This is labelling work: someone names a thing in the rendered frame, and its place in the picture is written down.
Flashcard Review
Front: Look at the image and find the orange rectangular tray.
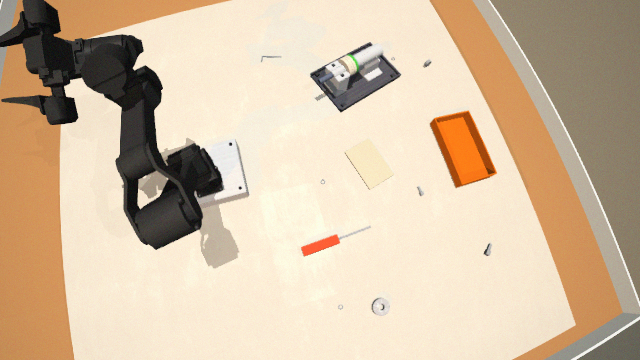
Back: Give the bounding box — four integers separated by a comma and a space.
430, 110, 497, 188

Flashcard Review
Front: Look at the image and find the red-handled screwdriver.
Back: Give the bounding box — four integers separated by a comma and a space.
301, 225, 371, 256

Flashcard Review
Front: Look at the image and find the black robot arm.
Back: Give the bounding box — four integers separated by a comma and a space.
22, 34, 223, 250

